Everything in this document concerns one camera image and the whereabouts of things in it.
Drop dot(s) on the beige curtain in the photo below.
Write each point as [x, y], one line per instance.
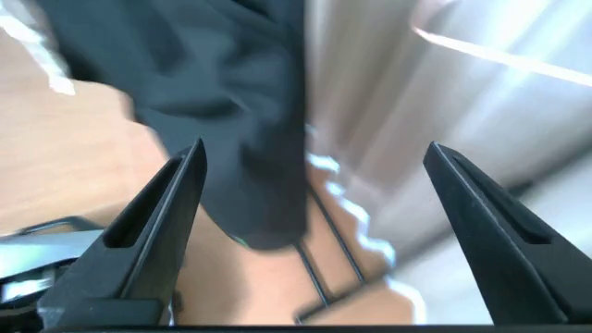
[416, 115]

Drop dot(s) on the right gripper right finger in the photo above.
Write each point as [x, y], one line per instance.
[518, 250]

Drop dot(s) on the black clothes rack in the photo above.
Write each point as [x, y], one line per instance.
[324, 222]

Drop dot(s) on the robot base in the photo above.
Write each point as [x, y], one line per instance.
[32, 259]

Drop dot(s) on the black shorts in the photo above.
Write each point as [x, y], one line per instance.
[208, 92]

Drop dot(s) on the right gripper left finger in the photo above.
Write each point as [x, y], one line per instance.
[139, 250]

